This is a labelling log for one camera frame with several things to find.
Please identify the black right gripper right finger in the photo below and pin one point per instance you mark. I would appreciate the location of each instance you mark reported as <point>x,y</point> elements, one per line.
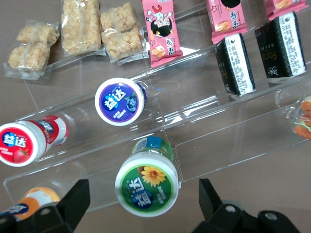
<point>213,208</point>

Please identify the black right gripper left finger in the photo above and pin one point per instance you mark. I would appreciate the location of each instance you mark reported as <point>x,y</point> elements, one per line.
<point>65,208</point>

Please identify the green lid gum jar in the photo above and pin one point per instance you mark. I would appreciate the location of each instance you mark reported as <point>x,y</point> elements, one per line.
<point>148,184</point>

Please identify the orange lid gum jar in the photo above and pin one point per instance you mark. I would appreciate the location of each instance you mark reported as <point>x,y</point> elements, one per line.
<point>31,201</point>

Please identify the red lid gum jar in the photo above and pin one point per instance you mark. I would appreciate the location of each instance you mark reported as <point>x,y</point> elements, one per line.
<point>22,143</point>

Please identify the blue lid gum jar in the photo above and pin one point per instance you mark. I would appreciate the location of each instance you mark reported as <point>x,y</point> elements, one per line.
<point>119,100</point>

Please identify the clear acrylic step shelf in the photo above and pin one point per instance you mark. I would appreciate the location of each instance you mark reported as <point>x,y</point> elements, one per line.
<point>206,136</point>

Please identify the wrapped triangle sandwich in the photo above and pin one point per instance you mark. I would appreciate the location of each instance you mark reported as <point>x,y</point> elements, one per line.
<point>302,119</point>

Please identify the black chocolate box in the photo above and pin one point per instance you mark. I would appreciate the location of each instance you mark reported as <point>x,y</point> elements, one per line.
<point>281,46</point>
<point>234,65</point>

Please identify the rice cracker pack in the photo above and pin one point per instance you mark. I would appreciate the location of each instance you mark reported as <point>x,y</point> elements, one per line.
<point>81,26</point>
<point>121,34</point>
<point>31,48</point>

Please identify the pink snack packet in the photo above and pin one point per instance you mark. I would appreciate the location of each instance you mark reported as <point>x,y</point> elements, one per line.
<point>281,6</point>
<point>161,31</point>
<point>226,19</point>

